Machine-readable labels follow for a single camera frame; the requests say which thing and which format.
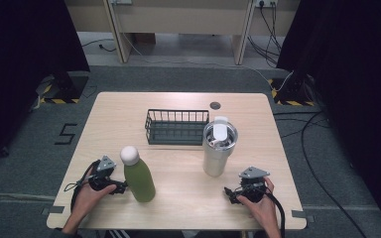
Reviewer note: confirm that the white tumbler with lid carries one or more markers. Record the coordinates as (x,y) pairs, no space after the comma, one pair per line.
(219,148)

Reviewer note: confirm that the black stand base striped tape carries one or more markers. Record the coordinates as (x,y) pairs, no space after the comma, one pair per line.
(66,86)
(291,92)

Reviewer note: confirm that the person's right hand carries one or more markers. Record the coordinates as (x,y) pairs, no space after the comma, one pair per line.
(260,210)

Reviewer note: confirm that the black curtain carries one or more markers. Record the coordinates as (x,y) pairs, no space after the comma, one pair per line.
(354,82)
(23,66)

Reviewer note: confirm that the white wall socket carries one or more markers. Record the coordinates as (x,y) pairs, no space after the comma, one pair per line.
(266,2)

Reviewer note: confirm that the green bottle with white cap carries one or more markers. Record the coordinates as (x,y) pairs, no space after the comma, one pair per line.
(139,178)

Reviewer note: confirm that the person's dark striped trousers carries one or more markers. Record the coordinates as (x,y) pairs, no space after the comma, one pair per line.
(119,234)

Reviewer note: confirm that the grey round table grommet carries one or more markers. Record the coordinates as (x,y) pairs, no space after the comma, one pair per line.
(215,105)

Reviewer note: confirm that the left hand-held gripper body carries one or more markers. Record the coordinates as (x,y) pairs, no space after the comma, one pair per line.
(105,164)

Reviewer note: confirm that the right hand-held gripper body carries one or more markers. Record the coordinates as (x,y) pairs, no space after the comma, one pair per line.
(253,180)

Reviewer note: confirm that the beige wooden desk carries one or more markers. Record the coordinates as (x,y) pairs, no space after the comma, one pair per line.
(185,16)

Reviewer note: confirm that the person's left hand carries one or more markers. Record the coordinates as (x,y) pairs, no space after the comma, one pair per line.
(91,198)

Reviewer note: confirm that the grey tape strip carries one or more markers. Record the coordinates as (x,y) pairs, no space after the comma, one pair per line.
(54,210)
(302,214)

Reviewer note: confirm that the white power strip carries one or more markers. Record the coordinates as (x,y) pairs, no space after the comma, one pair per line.
(121,1)

